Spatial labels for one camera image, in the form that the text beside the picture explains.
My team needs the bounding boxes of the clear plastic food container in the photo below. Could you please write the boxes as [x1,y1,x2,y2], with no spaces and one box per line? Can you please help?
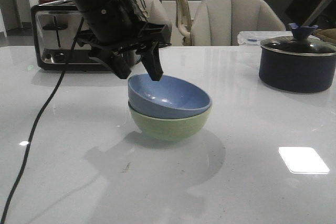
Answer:
[237,31,292,46]

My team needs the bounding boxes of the blue bowl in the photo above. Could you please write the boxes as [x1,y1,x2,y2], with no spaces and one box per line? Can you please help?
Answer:
[128,74,212,119]

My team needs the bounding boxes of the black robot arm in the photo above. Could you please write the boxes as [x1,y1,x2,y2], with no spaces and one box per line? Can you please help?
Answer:
[73,0,170,81]
[285,0,335,27]

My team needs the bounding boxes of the beige chair right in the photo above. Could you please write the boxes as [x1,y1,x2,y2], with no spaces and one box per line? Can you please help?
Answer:
[191,0,286,46]

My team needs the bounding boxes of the dark blue cooking pot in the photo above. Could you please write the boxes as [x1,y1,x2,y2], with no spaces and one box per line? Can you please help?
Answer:
[259,48,335,93]

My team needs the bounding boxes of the brown cloth oven mitt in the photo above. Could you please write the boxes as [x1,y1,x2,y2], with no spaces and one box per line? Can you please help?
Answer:
[313,28,336,45]

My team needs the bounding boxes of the cream office chair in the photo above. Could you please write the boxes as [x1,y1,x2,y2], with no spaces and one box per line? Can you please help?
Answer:
[175,0,192,46]

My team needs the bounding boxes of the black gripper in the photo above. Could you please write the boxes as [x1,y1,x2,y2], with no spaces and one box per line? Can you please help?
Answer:
[76,3,169,81]

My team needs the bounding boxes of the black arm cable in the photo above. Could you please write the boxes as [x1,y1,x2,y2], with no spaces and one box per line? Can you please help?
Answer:
[0,18,85,224]

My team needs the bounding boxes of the glass pot lid blue knob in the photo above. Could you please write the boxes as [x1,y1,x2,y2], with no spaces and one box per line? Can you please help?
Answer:
[260,23,335,57]

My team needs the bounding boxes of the black and chrome toaster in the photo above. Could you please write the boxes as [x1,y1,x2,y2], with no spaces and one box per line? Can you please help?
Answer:
[30,0,143,72]

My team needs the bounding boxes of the beige chair left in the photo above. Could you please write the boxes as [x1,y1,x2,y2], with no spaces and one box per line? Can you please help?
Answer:
[144,0,172,44]

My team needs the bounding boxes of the green bowl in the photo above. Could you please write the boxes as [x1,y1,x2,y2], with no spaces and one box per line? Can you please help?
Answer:
[128,103,212,141]

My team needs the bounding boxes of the beige chair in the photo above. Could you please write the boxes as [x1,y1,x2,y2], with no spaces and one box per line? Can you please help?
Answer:
[144,0,172,44]
[191,0,286,46]

